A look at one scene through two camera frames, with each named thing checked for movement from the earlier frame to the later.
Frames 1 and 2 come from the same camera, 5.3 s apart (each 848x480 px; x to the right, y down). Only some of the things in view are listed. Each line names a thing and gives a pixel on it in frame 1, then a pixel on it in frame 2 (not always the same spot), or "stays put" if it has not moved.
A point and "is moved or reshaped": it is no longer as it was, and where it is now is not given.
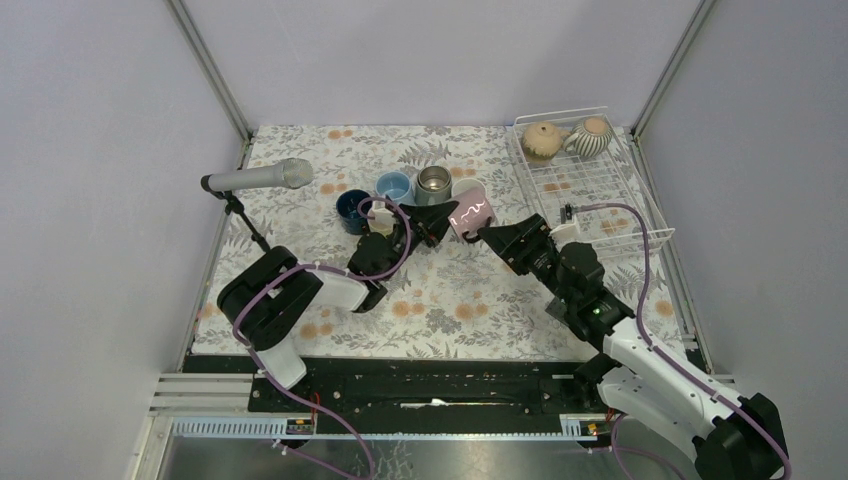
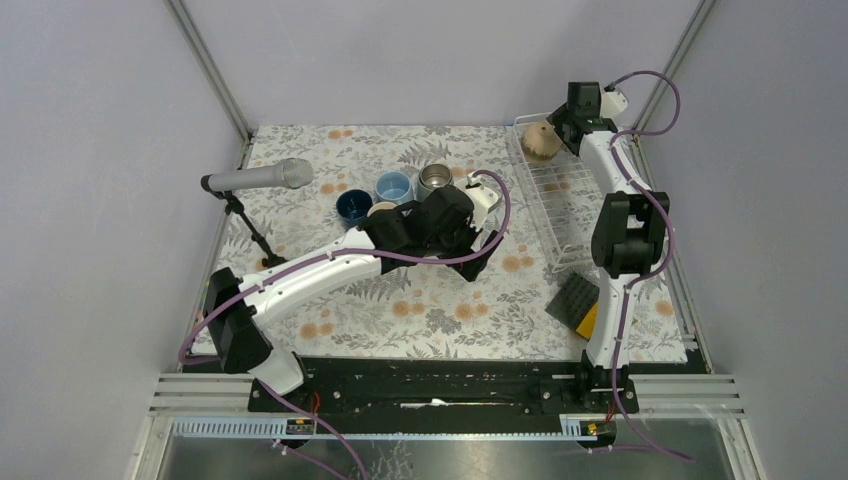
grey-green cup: [433, 186] stays put
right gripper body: [547, 272] → [559, 118]
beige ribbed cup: [542, 139] stays put
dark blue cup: [347, 203] stays put
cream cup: [434, 178] is moved or reshaped
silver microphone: [292, 173] stays put
